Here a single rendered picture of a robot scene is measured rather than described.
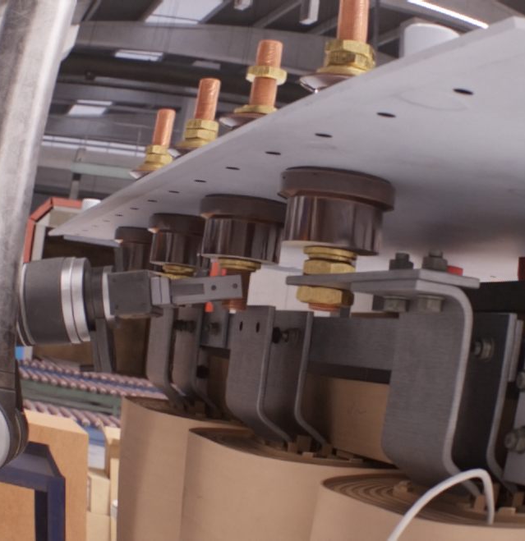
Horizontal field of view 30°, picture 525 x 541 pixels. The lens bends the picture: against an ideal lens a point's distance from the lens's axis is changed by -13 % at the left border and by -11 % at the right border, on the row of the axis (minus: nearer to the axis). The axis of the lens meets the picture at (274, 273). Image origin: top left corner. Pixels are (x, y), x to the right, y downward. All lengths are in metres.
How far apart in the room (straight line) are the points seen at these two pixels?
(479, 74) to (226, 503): 0.72
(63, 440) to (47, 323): 1.18
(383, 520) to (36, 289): 0.60
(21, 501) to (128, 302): 1.29
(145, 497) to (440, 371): 0.85
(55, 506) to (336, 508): 0.92
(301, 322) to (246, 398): 0.11
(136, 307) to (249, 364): 0.15
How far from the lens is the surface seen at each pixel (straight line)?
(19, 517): 2.41
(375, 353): 1.03
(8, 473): 1.70
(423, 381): 0.82
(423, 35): 0.63
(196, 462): 1.26
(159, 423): 1.53
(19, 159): 1.11
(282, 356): 1.25
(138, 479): 1.59
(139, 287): 1.18
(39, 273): 1.23
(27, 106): 1.13
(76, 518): 2.42
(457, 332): 0.78
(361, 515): 0.81
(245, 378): 1.22
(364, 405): 1.15
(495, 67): 0.54
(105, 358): 1.22
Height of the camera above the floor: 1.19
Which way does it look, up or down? 4 degrees up
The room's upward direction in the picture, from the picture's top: 7 degrees clockwise
